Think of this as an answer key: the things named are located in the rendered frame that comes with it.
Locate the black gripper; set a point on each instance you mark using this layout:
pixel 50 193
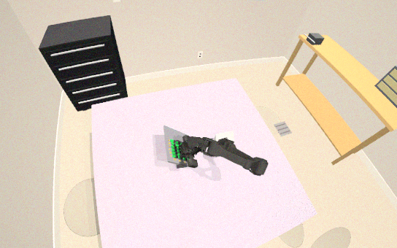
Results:
pixel 191 161

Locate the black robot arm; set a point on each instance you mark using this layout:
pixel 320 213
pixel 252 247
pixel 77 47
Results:
pixel 227 149

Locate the grey switch panel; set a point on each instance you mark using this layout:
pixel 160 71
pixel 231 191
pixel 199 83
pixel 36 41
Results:
pixel 173 140

